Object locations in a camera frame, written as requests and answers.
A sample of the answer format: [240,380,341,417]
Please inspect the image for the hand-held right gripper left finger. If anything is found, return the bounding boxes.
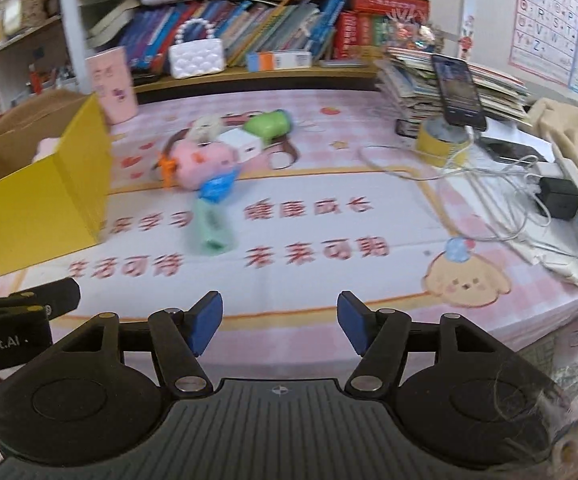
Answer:
[51,290,224,397]

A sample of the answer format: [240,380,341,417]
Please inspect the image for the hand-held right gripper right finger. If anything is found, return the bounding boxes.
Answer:
[337,291,512,397]

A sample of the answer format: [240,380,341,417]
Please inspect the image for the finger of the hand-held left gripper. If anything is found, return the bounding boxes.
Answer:
[0,278,80,318]

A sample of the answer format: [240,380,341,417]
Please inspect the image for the yellow cardboard box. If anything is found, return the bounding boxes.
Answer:
[0,91,114,278]

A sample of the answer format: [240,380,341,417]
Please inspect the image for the mint green remote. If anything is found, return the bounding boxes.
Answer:
[187,199,237,257]

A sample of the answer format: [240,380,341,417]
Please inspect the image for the small pink plush toy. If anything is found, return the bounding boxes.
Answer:
[158,141,242,192]

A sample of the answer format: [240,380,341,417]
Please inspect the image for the white charger plug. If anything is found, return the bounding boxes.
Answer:
[217,129,264,163]

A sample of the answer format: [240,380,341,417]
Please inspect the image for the small grey toy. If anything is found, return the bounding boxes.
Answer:
[188,115,226,143]

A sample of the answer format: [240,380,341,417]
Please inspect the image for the green toy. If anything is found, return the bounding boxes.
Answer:
[243,109,292,142]

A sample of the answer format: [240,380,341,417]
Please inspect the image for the pink printed table mat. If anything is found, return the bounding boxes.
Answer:
[19,87,578,361]

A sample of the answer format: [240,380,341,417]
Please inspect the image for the large pink plush toy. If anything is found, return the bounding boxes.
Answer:
[33,138,63,162]

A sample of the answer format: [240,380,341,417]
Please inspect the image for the yellow round tin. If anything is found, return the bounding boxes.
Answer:
[415,117,472,169]

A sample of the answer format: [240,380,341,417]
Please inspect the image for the pink sticker tumbler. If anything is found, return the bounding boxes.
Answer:
[86,46,137,125]

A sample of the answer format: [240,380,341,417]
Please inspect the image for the white shelf unit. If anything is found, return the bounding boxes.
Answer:
[0,10,80,113]

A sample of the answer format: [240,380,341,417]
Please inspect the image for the flat dark phone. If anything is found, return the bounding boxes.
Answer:
[479,136,546,162]

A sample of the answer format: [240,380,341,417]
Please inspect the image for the black power adapter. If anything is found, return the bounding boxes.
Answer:
[539,176,578,220]

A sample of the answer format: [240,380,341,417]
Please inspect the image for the black smartphone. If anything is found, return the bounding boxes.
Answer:
[431,54,488,129]

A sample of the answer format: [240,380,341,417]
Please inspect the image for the white quilted purse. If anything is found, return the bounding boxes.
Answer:
[169,18,227,80]

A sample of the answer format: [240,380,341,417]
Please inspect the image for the orange and white small box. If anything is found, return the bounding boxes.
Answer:
[247,51,314,72]

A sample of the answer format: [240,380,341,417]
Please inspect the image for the stack of thin booklets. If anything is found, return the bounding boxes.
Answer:
[376,47,530,137]

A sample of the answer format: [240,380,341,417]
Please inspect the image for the thick white book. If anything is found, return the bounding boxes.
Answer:
[88,2,142,46]

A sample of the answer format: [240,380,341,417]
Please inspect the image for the beige cloth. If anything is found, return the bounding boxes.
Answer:
[526,97,578,182]

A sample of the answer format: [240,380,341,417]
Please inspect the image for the red box set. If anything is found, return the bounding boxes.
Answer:
[336,0,430,59]

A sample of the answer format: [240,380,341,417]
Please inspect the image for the row of colourful books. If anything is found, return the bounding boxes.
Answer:
[119,0,347,68]

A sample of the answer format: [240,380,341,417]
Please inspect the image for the white cables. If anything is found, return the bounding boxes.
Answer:
[359,144,554,242]

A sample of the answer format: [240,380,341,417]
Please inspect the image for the alphabet wall poster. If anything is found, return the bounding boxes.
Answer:
[508,0,578,87]

